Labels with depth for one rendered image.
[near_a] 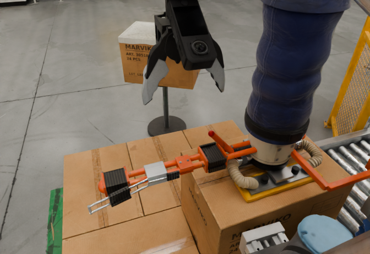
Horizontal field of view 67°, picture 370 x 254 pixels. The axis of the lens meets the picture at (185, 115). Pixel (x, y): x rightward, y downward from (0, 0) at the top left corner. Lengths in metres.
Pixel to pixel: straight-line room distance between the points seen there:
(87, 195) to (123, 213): 0.25
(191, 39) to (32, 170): 2.48
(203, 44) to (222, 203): 0.77
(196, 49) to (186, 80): 1.89
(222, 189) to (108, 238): 0.65
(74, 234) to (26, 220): 0.93
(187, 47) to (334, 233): 0.50
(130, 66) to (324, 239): 1.99
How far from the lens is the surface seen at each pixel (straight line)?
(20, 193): 2.64
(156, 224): 1.49
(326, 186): 1.03
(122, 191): 0.92
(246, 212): 1.06
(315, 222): 0.70
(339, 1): 0.83
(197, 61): 0.38
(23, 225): 2.42
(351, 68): 2.94
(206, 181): 1.13
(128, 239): 1.47
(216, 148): 1.05
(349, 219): 1.72
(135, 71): 2.37
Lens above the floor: 1.80
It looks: 36 degrees down
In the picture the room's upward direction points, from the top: straight up
